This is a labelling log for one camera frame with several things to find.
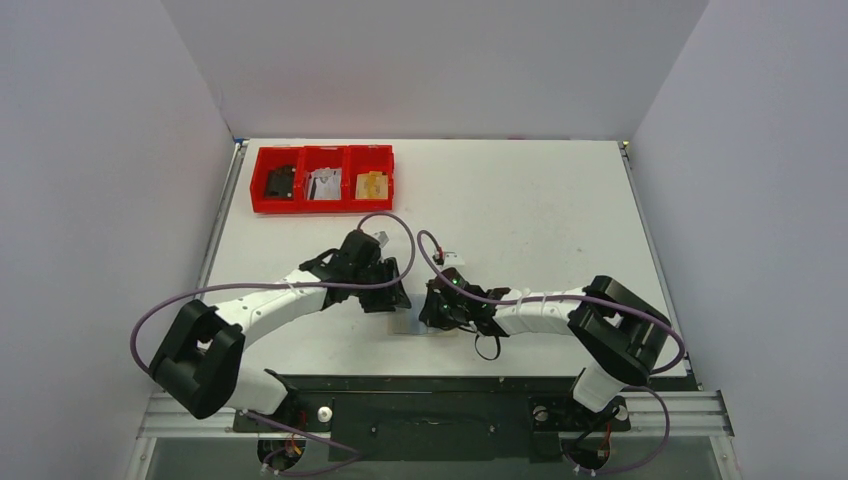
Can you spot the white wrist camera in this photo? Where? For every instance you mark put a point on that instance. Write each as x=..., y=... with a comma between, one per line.
x=381, y=237
x=448, y=259

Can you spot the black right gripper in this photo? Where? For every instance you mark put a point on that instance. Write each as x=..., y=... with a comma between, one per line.
x=437, y=307

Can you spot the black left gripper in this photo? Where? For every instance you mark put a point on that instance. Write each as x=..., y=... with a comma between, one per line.
x=385, y=285

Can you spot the black cards in bin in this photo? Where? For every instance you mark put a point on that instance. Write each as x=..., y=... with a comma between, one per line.
x=280, y=183

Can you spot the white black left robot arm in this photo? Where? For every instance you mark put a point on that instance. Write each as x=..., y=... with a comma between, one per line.
x=199, y=361

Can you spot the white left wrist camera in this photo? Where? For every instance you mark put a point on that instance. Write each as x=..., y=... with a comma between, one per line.
x=381, y=237

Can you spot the red three-compartment bin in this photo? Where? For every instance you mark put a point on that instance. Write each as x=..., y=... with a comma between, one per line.
x=352, y=159

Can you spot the white cards in bin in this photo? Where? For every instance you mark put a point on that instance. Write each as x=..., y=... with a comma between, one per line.
x=324, y=184

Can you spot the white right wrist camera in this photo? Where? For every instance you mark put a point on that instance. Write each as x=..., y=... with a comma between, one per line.
x=448, y=259

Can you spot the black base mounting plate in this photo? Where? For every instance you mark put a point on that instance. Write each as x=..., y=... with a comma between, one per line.
x=550, y=397

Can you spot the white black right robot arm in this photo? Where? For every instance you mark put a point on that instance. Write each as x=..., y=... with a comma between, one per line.
x=623, y=334

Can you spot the yellow cards in bin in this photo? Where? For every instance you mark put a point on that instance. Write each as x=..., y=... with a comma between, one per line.
x=372, y=185

